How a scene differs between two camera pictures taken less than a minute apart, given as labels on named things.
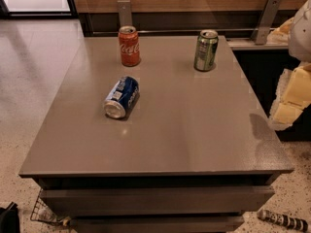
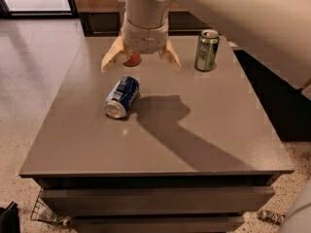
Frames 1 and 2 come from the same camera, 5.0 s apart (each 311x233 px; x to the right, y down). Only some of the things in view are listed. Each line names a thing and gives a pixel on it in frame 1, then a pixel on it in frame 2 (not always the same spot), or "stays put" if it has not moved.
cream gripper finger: (296, 97) → (116, 49)
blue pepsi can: (121, 97) stays put
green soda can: (206, 50) stays put
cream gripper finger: (281, 34) → (168, 52)
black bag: (10, 221) stays put
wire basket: (42, 213) stays put
